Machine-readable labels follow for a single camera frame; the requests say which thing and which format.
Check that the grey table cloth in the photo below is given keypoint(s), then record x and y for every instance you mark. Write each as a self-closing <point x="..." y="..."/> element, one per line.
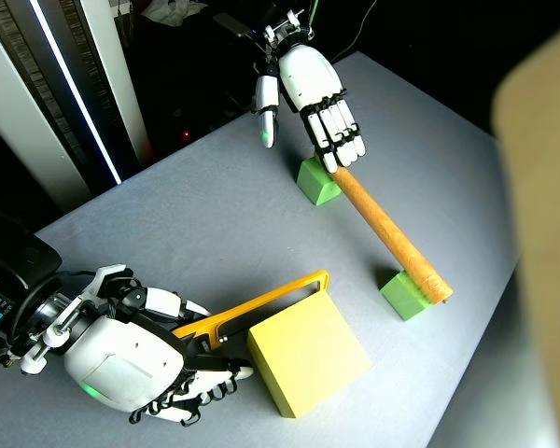
<point x="214" y="233"/>

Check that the beige cardboard board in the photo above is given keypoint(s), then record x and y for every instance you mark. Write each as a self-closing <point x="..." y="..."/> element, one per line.
<point x="541" y="186"/>

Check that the brown wooden dowel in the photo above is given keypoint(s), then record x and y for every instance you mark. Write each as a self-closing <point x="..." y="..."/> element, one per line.
<point x="387" y="228"/>

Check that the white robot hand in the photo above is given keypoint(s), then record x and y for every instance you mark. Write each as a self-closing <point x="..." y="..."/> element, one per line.
<point x="121" y="364"/>
<point x="308" y="74"/>

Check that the green wooden block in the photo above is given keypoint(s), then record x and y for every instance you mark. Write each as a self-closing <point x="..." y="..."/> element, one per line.
<point x="315" y="184"/>
<point x="401" y="296"/>

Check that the white crumpled cloth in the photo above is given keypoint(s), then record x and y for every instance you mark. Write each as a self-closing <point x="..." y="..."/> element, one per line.
<point x="172" y="10"/>

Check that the black flat device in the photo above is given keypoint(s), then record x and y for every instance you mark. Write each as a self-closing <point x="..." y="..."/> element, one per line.
<point x="231" y="23"/>

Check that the yellow foam block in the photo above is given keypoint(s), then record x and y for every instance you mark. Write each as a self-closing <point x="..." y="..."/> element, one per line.
<point x="308" y="354"/>

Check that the yellow hacksaw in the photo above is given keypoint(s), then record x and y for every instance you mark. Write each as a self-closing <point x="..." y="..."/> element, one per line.
<point x="261" y="298"/>

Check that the white cabinet with light strip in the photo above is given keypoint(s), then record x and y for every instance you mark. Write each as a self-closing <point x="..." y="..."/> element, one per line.
<point x="23" y="116"/>

